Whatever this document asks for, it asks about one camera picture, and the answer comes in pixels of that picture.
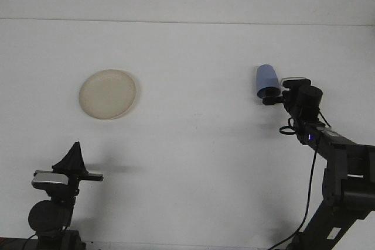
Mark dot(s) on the pale round plate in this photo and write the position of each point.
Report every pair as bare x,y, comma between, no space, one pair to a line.
108,95

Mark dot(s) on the pale blue cup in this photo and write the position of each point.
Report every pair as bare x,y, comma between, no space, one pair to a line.
265,77

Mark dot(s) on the dark base platform edge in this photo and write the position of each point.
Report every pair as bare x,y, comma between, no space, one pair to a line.
14,244

